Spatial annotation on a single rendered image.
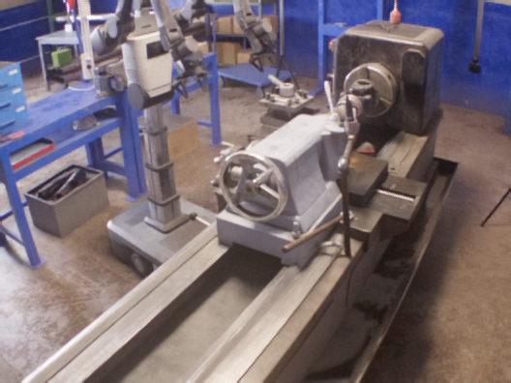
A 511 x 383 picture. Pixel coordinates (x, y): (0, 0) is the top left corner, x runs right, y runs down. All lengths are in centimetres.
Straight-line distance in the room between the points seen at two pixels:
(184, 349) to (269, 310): 28
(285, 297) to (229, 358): 28
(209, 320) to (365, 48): 157
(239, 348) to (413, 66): 160
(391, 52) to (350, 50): 22
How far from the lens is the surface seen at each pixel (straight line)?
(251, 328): 128
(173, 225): 270
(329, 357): 178
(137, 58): 230
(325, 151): 160
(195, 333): 143
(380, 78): 221
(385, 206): 173
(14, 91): 297
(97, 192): 347
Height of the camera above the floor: 176
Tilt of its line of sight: 29 degrees down
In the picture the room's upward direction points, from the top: 2 degrees counter-clockwise
